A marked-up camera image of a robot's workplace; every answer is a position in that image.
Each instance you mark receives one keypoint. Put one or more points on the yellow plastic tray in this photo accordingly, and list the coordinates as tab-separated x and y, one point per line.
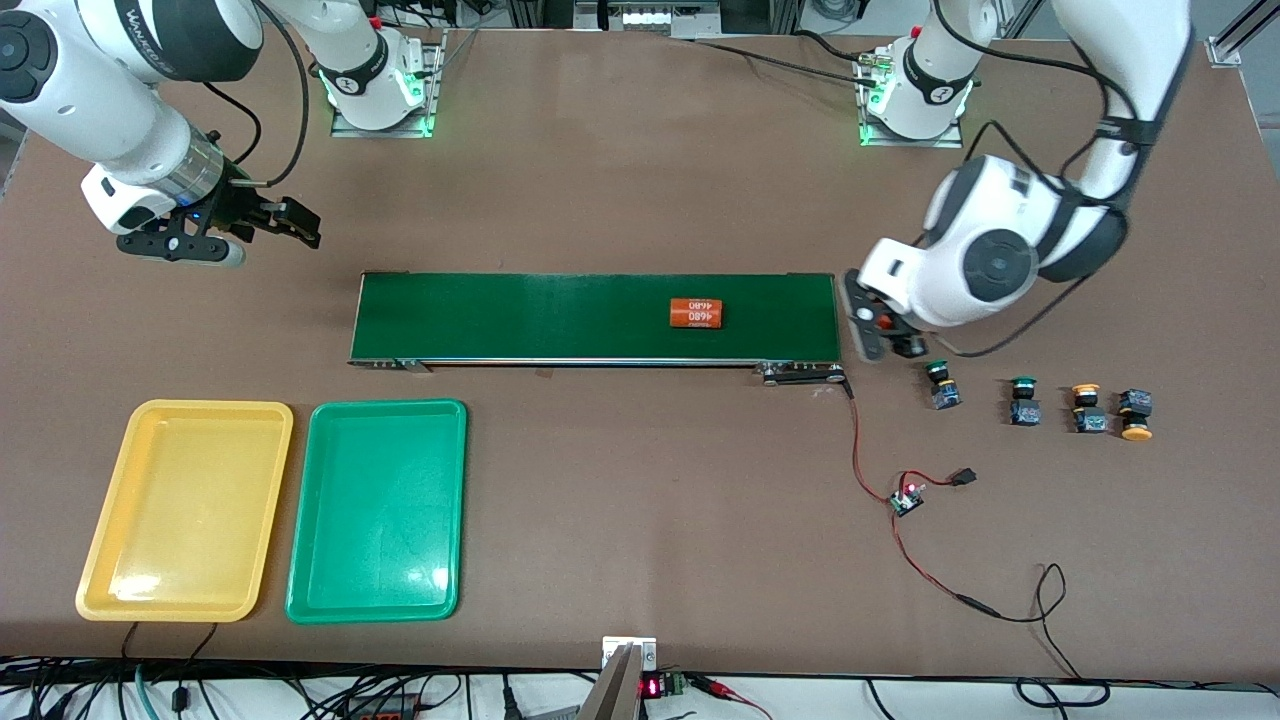
180	520

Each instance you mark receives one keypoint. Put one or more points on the small black controller board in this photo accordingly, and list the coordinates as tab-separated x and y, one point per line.
908	500

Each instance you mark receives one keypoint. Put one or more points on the green conveyor belt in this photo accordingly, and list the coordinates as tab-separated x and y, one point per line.
500	315

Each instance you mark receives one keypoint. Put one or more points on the green plastic tray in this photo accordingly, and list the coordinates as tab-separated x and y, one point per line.
380	520

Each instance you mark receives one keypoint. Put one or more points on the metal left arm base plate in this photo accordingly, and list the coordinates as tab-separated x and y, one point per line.
920	142

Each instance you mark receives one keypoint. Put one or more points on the green push button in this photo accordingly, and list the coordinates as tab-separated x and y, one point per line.
942	388
1024	402

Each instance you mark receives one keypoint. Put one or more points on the white lit equipment box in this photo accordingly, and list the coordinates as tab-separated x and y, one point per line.
645	18

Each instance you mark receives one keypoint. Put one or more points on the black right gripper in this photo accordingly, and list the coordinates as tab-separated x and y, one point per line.
243	205

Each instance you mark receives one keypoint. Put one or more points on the aluminium frame profile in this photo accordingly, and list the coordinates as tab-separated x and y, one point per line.
1225	48

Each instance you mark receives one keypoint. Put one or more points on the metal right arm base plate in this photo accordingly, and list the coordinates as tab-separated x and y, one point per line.
436	70

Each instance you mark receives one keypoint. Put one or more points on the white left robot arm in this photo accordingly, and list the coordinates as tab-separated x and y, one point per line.
1120	60

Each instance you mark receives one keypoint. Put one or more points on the red lead with black connector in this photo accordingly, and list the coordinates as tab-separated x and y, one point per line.
965	477

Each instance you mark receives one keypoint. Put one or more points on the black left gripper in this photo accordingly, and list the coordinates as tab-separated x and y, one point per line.
902	346

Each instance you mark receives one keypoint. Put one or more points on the red digit display module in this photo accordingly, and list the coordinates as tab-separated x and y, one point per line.
652	687

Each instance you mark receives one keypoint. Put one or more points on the red clip lead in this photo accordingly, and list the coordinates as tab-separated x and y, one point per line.
720	688

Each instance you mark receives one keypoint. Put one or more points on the silver mounting bracket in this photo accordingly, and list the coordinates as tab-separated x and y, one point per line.
648	655

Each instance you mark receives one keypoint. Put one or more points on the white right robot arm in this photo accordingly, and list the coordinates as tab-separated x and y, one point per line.
100	100

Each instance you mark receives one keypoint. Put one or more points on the red power strip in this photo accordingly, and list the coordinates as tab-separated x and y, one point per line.
380	713

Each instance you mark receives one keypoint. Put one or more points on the grey metal camera arm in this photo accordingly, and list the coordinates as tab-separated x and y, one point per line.
612	695

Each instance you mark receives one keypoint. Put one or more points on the yellow push button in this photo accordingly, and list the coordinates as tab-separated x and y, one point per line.
1136	415
1089	410

